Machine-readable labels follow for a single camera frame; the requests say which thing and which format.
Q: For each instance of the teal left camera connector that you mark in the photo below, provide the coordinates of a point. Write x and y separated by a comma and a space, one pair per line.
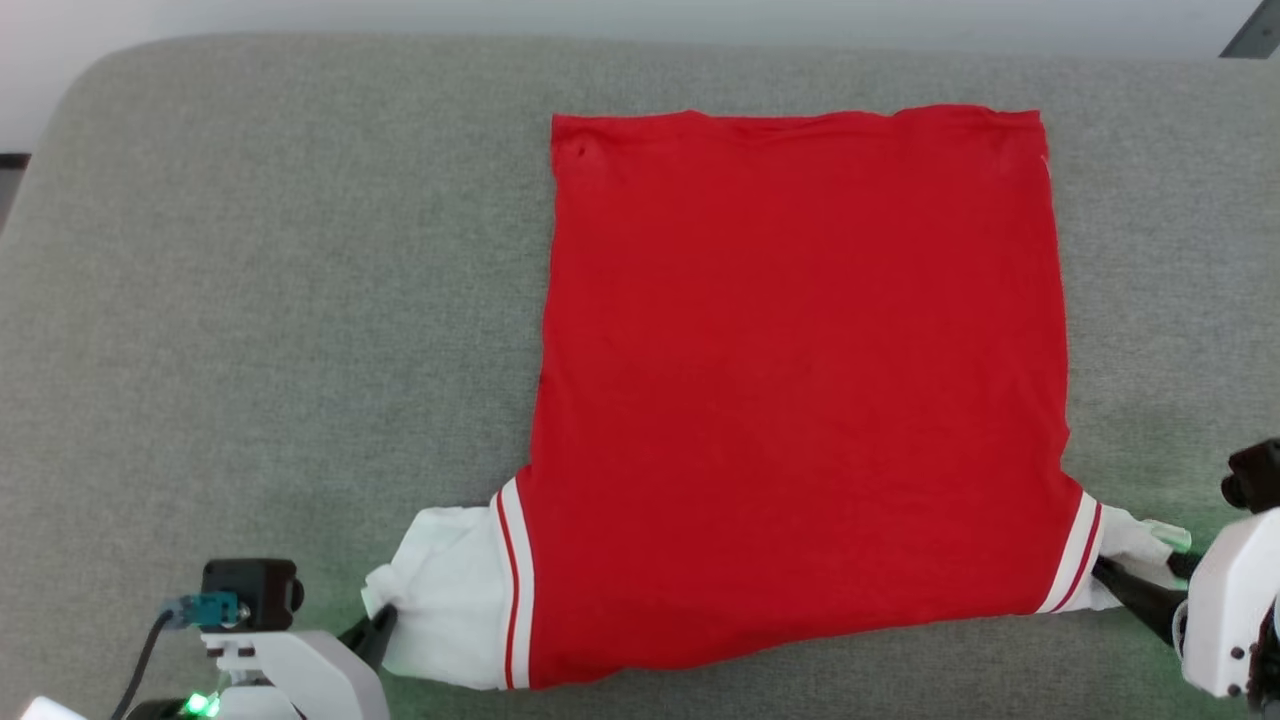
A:
205, 609

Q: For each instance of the red and white t-shirt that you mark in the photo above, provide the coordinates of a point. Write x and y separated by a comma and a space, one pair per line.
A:
800, 380

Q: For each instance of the grey metal post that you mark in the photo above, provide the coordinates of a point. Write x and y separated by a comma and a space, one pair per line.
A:
1255, 35

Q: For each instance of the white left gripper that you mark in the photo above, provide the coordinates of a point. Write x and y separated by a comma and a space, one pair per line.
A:
300, 680

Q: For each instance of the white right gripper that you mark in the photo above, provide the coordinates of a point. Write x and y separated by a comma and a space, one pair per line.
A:
1230, 600

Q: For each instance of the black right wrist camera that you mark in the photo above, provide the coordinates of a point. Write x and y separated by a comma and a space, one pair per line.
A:
1255, 478

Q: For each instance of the grey fabric sofa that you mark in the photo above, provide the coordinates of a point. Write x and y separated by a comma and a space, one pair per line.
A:
280, 350

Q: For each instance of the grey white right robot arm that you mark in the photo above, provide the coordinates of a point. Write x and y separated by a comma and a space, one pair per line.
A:
1268, 660

